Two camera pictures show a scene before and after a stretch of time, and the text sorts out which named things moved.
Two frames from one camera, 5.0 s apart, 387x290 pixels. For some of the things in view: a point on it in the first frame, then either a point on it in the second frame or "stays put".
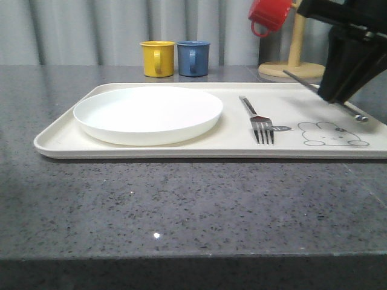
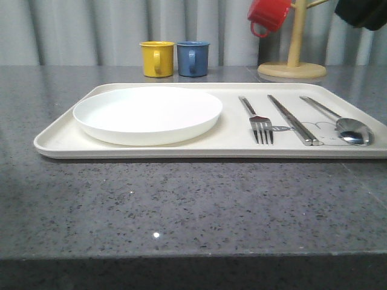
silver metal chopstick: x=357 y=114 -> x=302 y=133
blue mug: x=193 y=58 stays put
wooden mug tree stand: x=295 y=64 stays put
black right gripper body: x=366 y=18 -> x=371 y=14
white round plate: x=148 y=115 stays put
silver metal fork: x=260 y=124 stays put
